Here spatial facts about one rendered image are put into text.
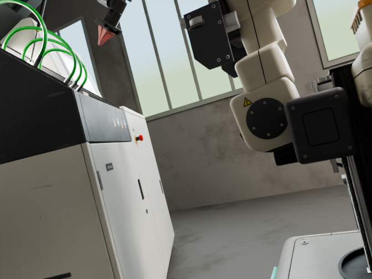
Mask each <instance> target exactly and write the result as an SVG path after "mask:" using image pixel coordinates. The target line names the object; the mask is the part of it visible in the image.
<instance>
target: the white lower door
mask: <svg viewBox="0 0 372 279"><path fill-rule="evenodd" d="M89 144H90V148H91V153H92V157H93V160H94V164H95V168H96V173H97V177H98V180H99V184H100V188H101V192H102V196H103V199H104V203H105V208H106V212H107V216H108V220H109V223H110V228H111V232H112V236H113V240H114V243H115V247H116V251H117V256H118V260H119V263H120V267H121V271H122V275H123V279H163V277H164V268H163V264H162V260H161V256H160V253H159V248H158V244H157V240H156V236H155V233H154V229H153V225H152V220H151V216H150V213H149V209H148V205H147V201H146V197H145V194H144V190H143V185H142V181H141V177H140V173H139V170H138V165H137V161H136V157H135V153H134V150H133V146H132V142H119V143H89Z"/></svg>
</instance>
